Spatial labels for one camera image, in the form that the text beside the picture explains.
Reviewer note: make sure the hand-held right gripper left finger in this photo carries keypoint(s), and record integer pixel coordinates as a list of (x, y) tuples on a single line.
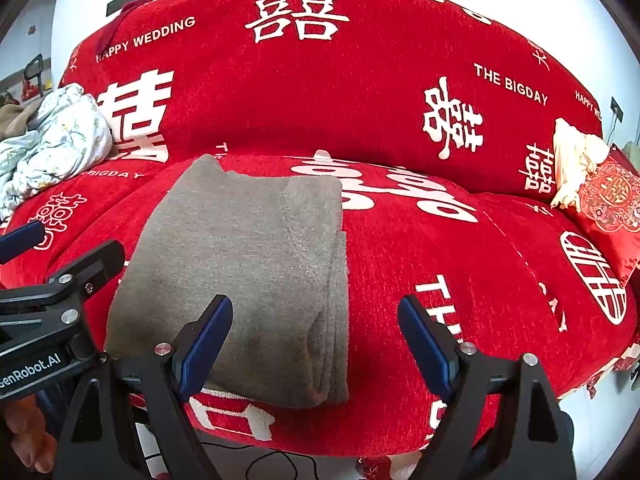
[(202, 350)]

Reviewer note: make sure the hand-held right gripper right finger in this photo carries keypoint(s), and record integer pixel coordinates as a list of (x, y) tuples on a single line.
[(425, 350)]

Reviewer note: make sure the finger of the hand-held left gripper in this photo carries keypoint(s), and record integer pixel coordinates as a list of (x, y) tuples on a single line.
[(95, 265), (20, 242)]

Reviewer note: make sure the grey knit sweater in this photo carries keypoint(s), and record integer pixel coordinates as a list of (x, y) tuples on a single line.
[(240, 260)]

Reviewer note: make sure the person's left hand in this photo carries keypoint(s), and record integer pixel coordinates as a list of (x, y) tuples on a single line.
[(32, 430)]

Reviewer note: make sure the light floral blanket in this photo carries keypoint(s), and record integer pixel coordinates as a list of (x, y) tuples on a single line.
[(60, 140)]

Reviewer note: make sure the brown cloth pile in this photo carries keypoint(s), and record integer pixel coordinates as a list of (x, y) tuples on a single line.
[(15, 120)]

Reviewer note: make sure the red embroidered cushion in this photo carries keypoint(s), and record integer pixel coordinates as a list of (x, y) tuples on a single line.
[(610, 195)]

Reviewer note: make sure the red printed sofa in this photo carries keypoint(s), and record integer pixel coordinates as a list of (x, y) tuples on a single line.
[(350, 85)]

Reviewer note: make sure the dark wall plaque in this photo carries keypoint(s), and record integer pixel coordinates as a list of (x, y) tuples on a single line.
[(123, 1)]

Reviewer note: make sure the dark wall socket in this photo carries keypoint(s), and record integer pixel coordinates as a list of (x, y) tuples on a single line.
[(616, 109)]

